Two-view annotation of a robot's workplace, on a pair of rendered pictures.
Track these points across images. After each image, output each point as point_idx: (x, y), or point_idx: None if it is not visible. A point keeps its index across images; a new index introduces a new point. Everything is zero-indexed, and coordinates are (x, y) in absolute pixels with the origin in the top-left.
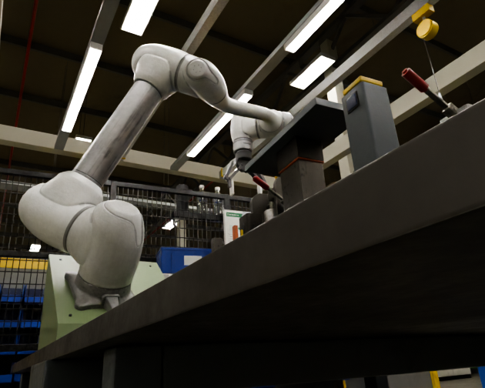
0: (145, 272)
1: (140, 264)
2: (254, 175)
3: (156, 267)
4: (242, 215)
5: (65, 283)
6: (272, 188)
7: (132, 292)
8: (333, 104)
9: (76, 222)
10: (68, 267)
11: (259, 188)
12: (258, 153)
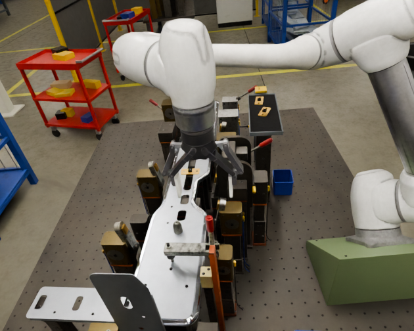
0: (349, 252)
1: (357, 255)
2: (271, 138)
3: (338, 256)
4: (140, 280)
5: None
6: (247, 148)
7: (353, 238)
8: (265, 94)
9: None
10: None
11: (179, 180)
12: (280, 121)
